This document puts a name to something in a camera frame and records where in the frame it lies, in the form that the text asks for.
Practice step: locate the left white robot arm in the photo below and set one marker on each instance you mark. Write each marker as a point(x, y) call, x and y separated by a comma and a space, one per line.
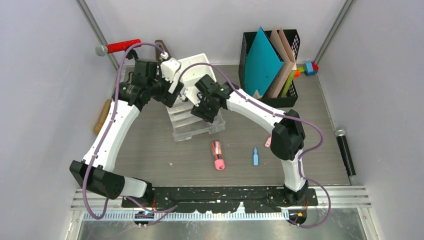
point(150, 80)

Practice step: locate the brown wooden metronome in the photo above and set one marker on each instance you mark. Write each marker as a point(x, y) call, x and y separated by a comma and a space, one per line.
point(162, 45)

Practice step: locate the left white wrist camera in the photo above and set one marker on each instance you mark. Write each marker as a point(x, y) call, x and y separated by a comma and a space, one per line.
point(170, 72)

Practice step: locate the black microphone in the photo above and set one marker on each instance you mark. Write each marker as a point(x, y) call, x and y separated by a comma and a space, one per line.
point(342, 142)

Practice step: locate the white plastic drawer unit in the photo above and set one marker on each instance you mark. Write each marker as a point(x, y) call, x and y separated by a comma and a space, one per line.
point(186, 125)

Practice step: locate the pink cardboard folder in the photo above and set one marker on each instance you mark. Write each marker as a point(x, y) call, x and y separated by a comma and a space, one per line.
point(281, 44)

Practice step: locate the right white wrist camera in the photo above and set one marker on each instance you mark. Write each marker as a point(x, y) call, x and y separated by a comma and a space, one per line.
point(190, 92)

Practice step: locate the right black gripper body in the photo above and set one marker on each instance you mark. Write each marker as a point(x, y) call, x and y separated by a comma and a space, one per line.
point(205, 106)

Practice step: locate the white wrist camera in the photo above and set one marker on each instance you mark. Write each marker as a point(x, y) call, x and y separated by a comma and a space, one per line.
point(170, 72)
point(190, 92)

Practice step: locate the green illustrated book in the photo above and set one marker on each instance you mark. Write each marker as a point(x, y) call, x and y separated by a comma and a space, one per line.
point(288, 83)

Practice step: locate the black mesh file organizer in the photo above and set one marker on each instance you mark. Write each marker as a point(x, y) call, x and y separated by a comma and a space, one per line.
point(292, 96)

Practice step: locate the blue red toy block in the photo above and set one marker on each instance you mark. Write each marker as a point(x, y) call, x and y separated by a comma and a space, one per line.
point(310, 68)

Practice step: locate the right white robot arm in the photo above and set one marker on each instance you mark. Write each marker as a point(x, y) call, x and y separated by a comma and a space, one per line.
point(287, 133)

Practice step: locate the teal folder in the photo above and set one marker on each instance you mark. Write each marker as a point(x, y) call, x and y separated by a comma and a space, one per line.
point(261, 62)

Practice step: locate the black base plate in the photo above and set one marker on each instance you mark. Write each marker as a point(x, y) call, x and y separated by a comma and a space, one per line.
point(224, 199)

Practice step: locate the red handled microphone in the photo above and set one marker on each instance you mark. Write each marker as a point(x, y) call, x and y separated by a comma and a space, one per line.
point(102, 50)

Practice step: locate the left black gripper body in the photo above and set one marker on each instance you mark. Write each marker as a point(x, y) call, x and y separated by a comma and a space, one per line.
point(161, 93)

